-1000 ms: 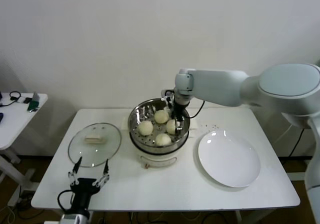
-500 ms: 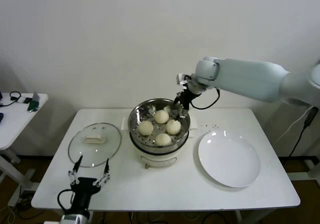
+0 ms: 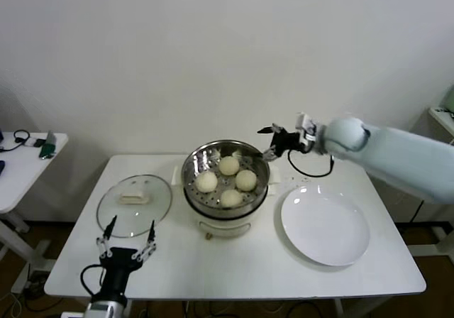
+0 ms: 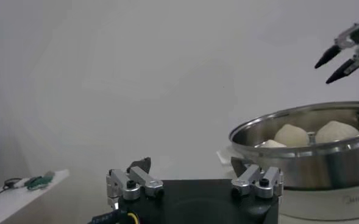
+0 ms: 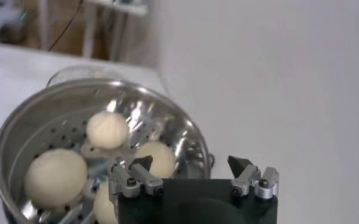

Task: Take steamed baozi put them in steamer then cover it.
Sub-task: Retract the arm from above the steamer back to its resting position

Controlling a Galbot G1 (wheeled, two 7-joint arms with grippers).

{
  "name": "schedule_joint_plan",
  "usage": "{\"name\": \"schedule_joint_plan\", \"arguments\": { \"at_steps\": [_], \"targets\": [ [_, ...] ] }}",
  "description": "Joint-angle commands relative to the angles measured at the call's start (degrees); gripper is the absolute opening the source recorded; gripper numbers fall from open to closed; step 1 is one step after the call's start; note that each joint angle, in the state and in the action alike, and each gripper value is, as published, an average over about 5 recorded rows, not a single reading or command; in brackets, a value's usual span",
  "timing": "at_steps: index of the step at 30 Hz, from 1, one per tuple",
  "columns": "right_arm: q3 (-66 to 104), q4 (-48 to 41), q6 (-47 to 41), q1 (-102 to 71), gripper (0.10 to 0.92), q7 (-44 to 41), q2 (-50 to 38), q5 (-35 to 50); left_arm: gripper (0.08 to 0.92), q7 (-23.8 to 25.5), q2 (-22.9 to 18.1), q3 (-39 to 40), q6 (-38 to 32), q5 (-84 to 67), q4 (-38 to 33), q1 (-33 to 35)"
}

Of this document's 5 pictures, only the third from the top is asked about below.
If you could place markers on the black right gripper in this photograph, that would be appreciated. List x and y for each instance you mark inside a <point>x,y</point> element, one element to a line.
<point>289,141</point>

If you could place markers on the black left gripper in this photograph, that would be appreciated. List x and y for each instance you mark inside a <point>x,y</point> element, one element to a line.
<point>122,257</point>

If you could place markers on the white steamed baozi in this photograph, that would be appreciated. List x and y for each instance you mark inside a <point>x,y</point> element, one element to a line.
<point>231,198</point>
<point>229,165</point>
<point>245,180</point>
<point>206,182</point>

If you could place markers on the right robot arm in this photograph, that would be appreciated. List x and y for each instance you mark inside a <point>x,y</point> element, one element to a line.
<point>397,154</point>

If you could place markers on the stainless steel steamer basket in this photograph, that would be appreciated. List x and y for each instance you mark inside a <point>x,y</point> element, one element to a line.
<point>193,163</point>

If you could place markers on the cream electric cooker base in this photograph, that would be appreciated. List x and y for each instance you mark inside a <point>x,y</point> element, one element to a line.
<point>223,227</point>

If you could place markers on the white round plate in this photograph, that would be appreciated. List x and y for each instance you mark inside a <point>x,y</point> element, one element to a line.
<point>319,225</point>

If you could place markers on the white floor power strip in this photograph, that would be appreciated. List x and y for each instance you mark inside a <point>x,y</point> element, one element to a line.
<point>35,279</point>

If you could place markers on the white side desk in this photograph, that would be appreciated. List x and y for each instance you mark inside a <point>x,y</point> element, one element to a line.
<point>25,176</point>

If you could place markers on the dark blue object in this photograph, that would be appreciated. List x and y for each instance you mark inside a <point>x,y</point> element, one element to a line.
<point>2,167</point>

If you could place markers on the white shelf board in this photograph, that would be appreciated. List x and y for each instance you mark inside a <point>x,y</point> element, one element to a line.
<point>443,119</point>

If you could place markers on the white table leg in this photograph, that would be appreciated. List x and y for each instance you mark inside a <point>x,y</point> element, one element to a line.
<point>342,309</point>

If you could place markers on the mint green appliance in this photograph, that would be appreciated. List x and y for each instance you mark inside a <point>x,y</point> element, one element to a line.
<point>450,99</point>

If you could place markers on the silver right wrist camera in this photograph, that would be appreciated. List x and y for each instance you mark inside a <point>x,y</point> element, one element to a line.
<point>305,123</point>

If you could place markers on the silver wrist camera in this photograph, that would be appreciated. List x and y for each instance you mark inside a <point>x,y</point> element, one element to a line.
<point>99,309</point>
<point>305,123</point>

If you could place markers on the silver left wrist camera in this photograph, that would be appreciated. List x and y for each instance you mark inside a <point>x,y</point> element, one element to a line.
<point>99,309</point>

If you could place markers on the white desk base frame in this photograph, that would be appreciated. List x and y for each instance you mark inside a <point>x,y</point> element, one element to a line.
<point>425,248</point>

